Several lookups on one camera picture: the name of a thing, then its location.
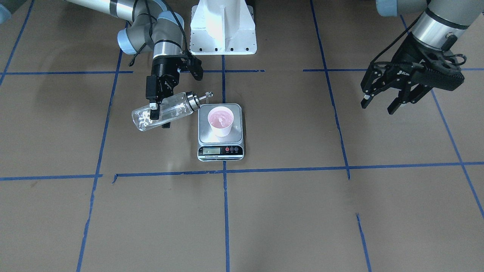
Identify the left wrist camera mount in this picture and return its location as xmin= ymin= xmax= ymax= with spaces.
xmin=410 ymin=48 xmax=467 ymax=91

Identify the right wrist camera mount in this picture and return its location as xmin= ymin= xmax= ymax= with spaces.
xmin=178 ymin=52 xmax=204 ymax=81

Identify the silver kitchen scale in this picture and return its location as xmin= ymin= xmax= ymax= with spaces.
xmin=197 ymin=103 xmax=245 ymax=161

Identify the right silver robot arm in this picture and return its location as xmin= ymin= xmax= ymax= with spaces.
xmin=69 ymin=0 xmax=198 ymax=130

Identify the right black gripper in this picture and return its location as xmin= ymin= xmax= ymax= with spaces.
xmin=146 ymin=56 xmax=180 ymax=129

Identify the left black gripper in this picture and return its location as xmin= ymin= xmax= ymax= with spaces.
xmin=361 ymin=33 xmax=446 ymax=115

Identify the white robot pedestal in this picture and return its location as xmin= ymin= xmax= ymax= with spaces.
xmin=189 ymin=0 xmax=258 ymax=56

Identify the pink paper cup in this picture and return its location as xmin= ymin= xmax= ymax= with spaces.
xmin=207 ymin=106 xmax=234 ymax=137

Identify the glass sauce bottle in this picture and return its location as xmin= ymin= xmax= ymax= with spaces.
xmin=131 ymin=91 xmax=213 ymax=131

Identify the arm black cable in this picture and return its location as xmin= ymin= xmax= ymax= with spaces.
xmin=369 ymin=32 xmax=467 ymax=72
xmin=128 ymin=0 xmax=189 ymax=68

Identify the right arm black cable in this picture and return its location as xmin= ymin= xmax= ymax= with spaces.
xmin=128 ymin=0 xmax=189 ymax=68

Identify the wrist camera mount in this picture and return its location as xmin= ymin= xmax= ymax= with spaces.
xmin=178 ymin=52 xmax=204 ymax=81
xmin=410 ymin=48 xmax=467 ymax=91

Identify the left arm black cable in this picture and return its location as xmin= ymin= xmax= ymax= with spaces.
xmin=369 ymin=32 xmax=467 ymax=72

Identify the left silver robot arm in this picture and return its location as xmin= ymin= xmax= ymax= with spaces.
xmin=361 ymin=0 xmax=483 ymax=115

